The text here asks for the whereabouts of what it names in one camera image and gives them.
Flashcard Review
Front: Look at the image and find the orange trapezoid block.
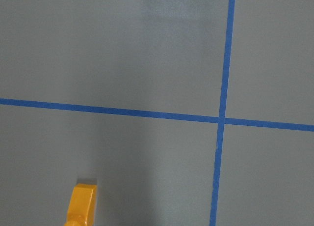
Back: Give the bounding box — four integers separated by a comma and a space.
64, 183, 97, 226

